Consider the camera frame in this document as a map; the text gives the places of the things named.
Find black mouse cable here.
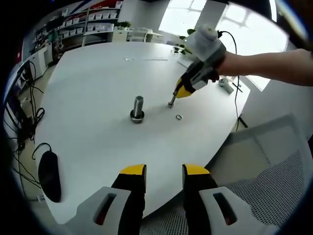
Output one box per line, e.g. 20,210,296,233
32,142,53,160

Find tangled black cables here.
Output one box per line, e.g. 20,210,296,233
4,61,46,194

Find shelf with white bins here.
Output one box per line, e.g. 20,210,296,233
31,1,123,49

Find large threaded steel stud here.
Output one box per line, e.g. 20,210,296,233
130,95,146,124

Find small threaded steel stud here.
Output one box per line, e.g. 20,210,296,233
167,92,177,108

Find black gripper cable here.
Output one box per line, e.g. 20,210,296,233
217,30,248,128

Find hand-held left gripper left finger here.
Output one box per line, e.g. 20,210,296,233
73,164,147,235

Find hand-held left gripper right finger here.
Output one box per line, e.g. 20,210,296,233
182,164,279,235

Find white hand controller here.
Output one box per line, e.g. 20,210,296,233
218,77,234,94

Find person's right hand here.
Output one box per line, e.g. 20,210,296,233
212,53,237,83

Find black computer mouse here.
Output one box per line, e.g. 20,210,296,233
38,150,62,203

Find white low cabinet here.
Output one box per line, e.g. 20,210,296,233
113,29,128,42

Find grey mesh office chair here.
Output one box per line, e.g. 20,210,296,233
139,114,311,235

